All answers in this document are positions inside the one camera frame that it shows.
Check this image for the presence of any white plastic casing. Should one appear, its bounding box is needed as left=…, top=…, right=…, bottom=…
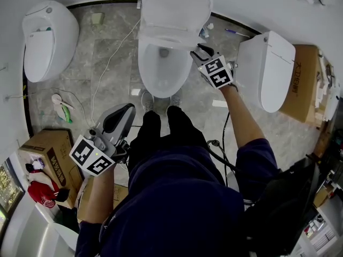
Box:
left=325, top=86, right=341, bottom=122

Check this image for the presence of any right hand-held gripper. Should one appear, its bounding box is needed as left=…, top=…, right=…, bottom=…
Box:
left=190, top=43, right=234, bottom=90

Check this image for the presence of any brown-printed cardboard box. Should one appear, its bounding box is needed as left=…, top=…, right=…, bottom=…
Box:
left=18, top=128, right=83, bottom=208

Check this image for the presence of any person's left grey shoe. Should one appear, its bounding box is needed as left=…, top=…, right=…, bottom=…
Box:
left=141, top=91, right=155, bottom=112

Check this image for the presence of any thick black gripper cable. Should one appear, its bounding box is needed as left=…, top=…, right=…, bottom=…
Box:
left=206, top=111, right=258, bottom=206

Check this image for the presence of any person's grey shoe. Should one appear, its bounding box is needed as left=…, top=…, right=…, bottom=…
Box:
left=141, top=91, right=155, bottom=112
left=170, top=88, right=183, bottom=107

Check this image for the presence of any pile of white foam pieces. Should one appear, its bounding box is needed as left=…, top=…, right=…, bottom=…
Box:
left=315, top=52, right=335, bottom=123

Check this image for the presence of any white power cable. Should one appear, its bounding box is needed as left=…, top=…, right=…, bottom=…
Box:
left=90, top=20, right=141, bottom=125

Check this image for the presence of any white egg-shaped toilet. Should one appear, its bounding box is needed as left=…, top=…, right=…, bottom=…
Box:
left=21, top=0, right=80, bottom=83

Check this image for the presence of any blue pen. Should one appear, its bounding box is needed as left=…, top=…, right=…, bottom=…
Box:
left=225, top=28, right=251, bottom=38

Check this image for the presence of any white round-bowl toilet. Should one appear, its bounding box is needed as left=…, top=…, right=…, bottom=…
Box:
left=138, top=37, right=194, bottom=99

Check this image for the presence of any window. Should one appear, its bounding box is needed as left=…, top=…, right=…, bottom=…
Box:
left=0, top=156, right=25, bottom=219

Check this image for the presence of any white and purple cloth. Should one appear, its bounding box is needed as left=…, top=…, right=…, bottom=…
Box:
left=31, top=158, right=45, bottom=171

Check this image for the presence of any black backpack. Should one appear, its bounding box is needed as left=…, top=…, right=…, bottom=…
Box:
left=243, top=154, right=321, bottom=255

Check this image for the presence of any red garment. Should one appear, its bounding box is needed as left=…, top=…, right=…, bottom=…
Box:
left=27, top=179, right=58, bottom=210

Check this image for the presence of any person's left forearm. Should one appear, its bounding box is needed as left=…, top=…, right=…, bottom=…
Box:
left=81, top=164, right=117, bottom=224

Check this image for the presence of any large plain cardboard box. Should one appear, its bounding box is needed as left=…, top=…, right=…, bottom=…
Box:
left=278, top=44, right=326, bottom=124

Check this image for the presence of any white closed smart toilet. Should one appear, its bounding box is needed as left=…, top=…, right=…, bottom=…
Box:
left=237, top=31, right=296, bottom=114

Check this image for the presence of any person's navy shirt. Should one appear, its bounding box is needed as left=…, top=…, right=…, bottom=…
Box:
left=74, top=138, right=281, bottom=257

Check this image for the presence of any black cap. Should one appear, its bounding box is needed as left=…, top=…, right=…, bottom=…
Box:
left=55, top=187, right=71, bottom=202

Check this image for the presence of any thin grey wall wire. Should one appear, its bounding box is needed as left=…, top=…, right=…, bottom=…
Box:
left=5, top=94, right=32, bottom=101

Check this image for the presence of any cluttered equipment shelf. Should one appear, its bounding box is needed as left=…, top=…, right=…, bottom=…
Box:
left=312, top=127, right=343, bottom=251

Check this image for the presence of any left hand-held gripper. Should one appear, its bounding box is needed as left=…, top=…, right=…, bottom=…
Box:
left=69, top=103, right=136, bottom=177

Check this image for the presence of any pale green packet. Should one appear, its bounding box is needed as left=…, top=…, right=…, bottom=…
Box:
left=91, top=12, right=105, bottom=25

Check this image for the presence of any person's right forearm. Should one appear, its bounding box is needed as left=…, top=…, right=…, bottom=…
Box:
left=221, top=83, right=266, bottom=155

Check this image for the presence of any white round-headed brush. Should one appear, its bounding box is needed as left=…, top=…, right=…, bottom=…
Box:
left=51, top=94, right=76, bottom=110

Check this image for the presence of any person's right grey shoe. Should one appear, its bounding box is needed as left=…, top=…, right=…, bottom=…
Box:
left=170, top=88, right=183, bottom=107

